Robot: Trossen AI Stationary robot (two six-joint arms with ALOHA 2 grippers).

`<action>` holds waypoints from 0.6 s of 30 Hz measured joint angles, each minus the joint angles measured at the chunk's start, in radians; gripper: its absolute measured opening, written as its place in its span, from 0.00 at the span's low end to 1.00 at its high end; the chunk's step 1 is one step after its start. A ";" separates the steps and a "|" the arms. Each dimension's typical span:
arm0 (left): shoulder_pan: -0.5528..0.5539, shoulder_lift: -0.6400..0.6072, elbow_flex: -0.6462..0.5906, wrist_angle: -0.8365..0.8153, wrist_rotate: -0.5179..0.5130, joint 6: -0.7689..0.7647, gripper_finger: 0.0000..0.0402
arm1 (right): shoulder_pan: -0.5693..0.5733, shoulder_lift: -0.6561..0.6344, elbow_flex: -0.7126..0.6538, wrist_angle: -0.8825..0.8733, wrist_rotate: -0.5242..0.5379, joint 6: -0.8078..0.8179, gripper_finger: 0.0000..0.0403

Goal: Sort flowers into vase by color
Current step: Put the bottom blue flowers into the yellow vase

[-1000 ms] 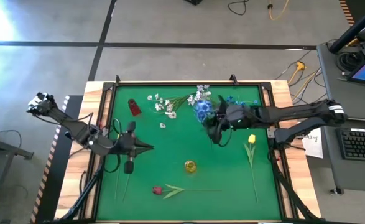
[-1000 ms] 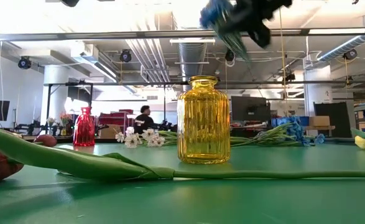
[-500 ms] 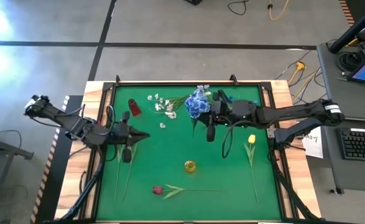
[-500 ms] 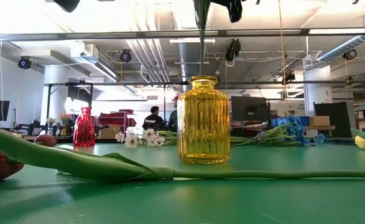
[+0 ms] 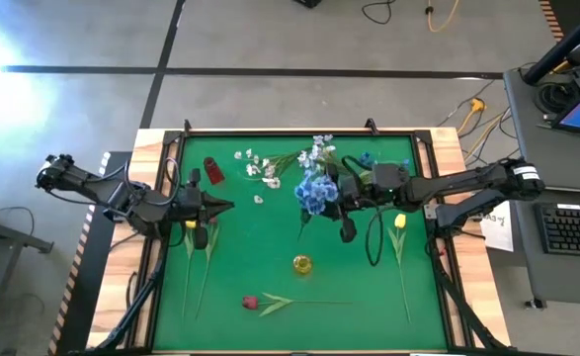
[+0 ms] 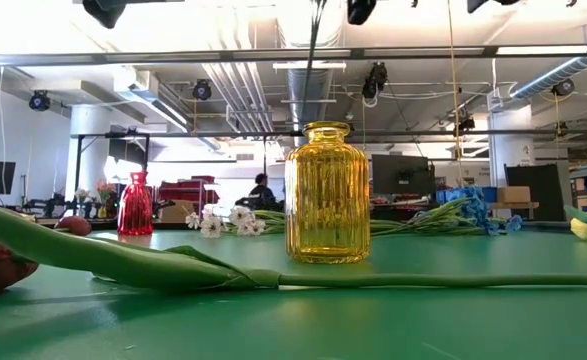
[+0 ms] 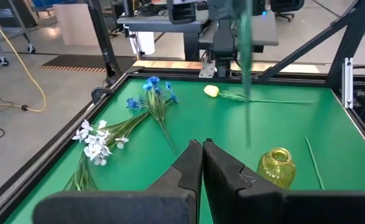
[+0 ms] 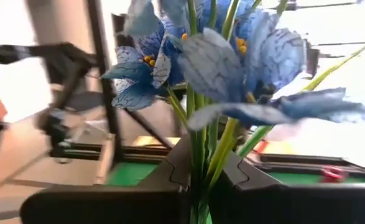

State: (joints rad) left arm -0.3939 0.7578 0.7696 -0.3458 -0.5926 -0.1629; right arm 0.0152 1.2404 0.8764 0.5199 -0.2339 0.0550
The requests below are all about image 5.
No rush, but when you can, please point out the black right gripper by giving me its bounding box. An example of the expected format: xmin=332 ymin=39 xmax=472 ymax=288
xmin=321 ymin=163 xmax=375 ymax=223

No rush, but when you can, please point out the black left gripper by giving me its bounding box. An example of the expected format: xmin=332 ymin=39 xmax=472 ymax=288
xmin=173 ymin=167 xmax=235 ymax=224

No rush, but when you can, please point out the blue artificial hydrangea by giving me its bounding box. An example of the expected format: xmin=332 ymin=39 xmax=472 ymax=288
xmin=293 ymin=172 xmax=341 ymax=243

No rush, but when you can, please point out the red artificial tulip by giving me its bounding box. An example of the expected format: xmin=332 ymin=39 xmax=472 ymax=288
xmin=194 ymin=216 xmax=220 ymax=320
xmin=241 ymin=292 xmax=355 ymax=317

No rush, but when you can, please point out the small blue flower spray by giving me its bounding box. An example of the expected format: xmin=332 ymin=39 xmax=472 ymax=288
xmin=357 ymin=150 xmax=412 ymax=185

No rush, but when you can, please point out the white artificial flower spray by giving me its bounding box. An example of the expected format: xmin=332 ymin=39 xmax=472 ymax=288
xmin=233 ymin=147 xmax=303 ymax=191
xmin=296 ymin=133 xmax=350 ymax=174

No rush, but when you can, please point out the red ribbed glass vase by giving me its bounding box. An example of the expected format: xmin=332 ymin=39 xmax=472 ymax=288
xmin=203 ymin=156 xmax=225 ymax=186

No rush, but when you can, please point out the yellow ribbed glass vase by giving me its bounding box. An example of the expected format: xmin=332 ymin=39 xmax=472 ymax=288
xmin=292 ymin=254 xmax=314 ymax=276

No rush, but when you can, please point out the green table mat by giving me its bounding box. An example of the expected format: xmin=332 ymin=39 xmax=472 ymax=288
xmin=151 ymin=133 xmax=449 ymax=352

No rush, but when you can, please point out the wooden table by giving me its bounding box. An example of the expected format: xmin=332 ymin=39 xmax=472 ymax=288
xmin=85 ymin=127 xmax=512 ymax=355

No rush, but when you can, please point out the black board with hazard stripe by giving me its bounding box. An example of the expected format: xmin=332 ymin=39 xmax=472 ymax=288
xmin=46 ymin=150 xmax=132 ymax=356

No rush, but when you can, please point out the white paper sheet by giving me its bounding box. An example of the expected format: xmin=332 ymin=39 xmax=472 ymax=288
xmin=479 ymin=200 xmax=516 ymax=253

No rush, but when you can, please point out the grey metal stand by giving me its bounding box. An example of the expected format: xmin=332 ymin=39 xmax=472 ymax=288
xmin=0 ymin=215 xmax=55 ymax=255

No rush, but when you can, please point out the black keyboard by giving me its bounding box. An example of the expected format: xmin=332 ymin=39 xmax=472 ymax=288
xmin=534 ymin=202 xmax=580 ymax=257

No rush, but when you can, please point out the grey desk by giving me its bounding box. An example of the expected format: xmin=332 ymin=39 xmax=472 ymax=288
xmin=502 ymin=66 xmax=580 ymax=308

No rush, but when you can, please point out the black stand pole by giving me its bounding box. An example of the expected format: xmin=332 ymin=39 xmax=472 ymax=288
xmin=522 ymin=0 xmax=580 ymax=85

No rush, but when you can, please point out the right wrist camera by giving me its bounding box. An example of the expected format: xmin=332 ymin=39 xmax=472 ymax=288
xmin=338 ymin=217 xmax=358 ymax=244

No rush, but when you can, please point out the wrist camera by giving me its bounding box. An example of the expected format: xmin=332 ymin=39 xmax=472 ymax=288
xmin=193 ymin=225 xmax=209 ymax=251
xmin=338 ymin=217 xmax=358 ymax=244

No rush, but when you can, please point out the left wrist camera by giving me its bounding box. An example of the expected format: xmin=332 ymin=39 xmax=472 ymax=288
xmin=193 ymin=225 xmax=209 ymax=251

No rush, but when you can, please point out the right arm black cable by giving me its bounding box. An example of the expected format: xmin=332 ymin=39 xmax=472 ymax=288
xmin=365 ymin=205 xmax=385 ymax=268

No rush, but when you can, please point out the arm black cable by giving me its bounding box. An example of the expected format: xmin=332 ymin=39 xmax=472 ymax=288
xmin=121 ymin=156 xmax=181 ymax=207
xmin=365 ymin=205 xmax=385 ymax=268

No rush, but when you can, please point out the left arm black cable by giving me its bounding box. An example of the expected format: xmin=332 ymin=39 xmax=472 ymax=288
xmin=121 ymin=156 xmax=181 ymax=207

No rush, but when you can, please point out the black aluminium table frame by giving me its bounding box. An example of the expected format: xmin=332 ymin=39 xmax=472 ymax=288
xmin=96 ymin=129 xmax=506 ymax=356

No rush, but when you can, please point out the yellow extension plug cable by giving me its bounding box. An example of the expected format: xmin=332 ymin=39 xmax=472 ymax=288
xmin=456 ymin=97 xmax=488 ymax=135

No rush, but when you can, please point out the black floor cable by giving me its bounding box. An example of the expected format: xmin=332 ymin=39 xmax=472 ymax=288
xmin=361 ymin=0 xmax=397 ymax=26
xmin=0 ymin=205 xmax=37 ymax=237

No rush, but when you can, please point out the yellow floor cable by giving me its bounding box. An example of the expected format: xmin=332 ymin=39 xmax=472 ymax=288
xmin=426 ymin=0 xmax=461 ymax=34

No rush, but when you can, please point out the coiled black cable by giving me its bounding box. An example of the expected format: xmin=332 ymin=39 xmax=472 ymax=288
xmin=534 ymin=81 xmax=576 ymax=116

